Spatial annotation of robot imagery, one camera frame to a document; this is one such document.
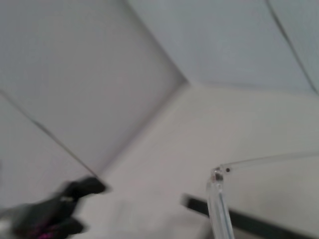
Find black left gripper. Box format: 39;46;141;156
9;176;112;239

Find black glasses case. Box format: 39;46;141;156
181;193;319;239

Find clear white glasses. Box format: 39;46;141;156
205;151;319;239

